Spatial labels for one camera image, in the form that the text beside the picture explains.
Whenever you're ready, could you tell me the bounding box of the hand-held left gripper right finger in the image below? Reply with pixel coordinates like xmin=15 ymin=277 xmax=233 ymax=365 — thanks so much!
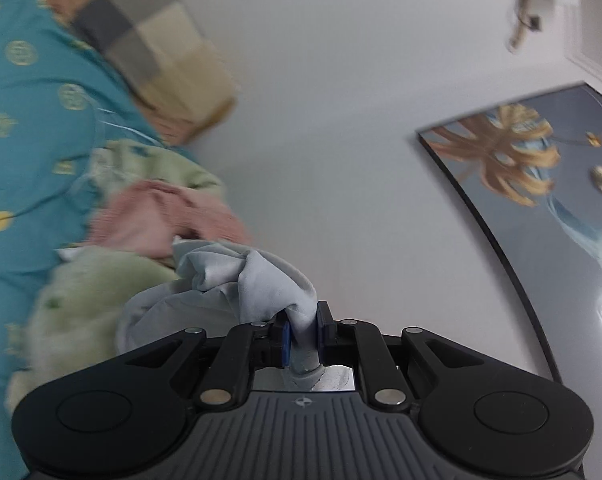
xmin=315 ymin=301 xmax=492 ymax=407

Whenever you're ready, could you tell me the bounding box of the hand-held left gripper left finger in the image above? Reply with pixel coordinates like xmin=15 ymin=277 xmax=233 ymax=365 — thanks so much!
xmin=114 ymin=310 xmax=293 ymax=406

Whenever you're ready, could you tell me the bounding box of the white shirt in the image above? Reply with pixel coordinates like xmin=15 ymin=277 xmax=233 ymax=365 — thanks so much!
xmin=116 ymin=240 xmax=327 ymax=392

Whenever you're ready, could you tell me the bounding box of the pink fleece blanket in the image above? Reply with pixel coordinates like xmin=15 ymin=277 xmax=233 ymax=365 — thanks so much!
xmin=88 ymin=180 xmax=252 ymax=261

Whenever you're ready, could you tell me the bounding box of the green fleece blanket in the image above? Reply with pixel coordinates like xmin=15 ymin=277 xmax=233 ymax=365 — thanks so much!
xmin=4 ymin=139 xmax=227 ymax=411

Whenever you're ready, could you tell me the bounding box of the brown pillow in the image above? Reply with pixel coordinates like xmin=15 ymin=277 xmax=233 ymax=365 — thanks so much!
xmin=146 ymin=85 xmax=239 ymax=143

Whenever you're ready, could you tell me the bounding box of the plaid pillow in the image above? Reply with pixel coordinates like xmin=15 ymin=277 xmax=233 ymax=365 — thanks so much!
xmin=48 ymin=0 xmax=239 ymax=126

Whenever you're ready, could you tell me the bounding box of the teal patterned bed sheet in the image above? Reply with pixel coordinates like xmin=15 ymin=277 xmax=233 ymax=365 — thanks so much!
xmin=0 ymin=0 xmax=182 ymax=456

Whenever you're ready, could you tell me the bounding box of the black framed wall picture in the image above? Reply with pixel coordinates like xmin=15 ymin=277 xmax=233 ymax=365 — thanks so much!
xmin=416 ymin=82 xmax=602 ymax=386

